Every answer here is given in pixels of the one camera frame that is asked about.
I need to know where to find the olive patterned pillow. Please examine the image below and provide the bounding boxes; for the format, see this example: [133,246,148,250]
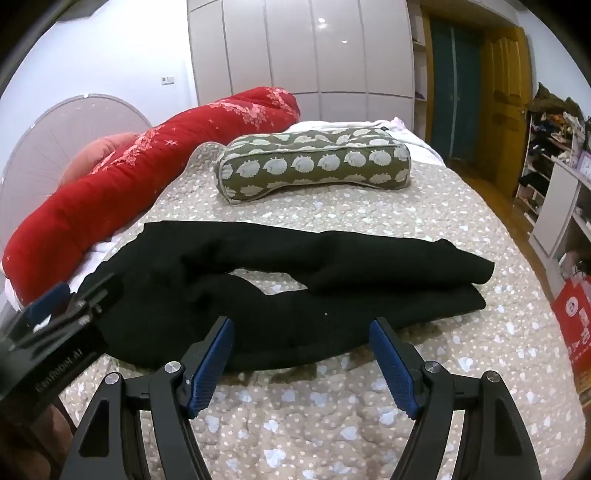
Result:
[213,127,412,206]

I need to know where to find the white bed sheet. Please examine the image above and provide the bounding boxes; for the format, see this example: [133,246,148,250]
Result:
[4,117,445,315]

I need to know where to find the white wardrobe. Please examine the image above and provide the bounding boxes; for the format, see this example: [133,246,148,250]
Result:
[187,0,417,123]

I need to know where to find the yellow wooden door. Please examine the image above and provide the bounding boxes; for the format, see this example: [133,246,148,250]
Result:
[479,24,533,200]

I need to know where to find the white round headboard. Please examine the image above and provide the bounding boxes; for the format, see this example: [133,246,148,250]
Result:
[0,94,153,259]

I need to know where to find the red floral quilt roll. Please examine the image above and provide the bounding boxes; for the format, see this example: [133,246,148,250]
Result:
[2,86,301,304]

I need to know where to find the red cardboard box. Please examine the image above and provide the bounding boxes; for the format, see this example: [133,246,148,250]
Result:
[551,272,591,385]

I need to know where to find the black pants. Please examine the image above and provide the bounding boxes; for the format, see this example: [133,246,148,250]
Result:
[76,220,496,373]

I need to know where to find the beige dotted blanket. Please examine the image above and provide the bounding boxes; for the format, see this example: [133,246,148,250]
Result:
[60,141,585,480]

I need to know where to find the pink pillow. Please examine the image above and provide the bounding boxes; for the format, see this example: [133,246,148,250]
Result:
[58,132,140,186]

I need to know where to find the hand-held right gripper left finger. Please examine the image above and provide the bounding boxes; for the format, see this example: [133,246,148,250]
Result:
[69,316,236,480]

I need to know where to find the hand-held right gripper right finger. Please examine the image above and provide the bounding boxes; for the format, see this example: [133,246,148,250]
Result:
[368,316,541,480]

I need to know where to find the white cabinet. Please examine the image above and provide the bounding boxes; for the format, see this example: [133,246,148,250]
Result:
[529,161,591,278]

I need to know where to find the cluttered shoe rack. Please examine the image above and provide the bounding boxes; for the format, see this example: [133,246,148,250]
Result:
[512,83,591,223]

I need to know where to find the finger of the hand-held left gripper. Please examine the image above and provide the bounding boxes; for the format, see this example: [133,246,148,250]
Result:
[21,281,74,329]
[69,272,124,330]

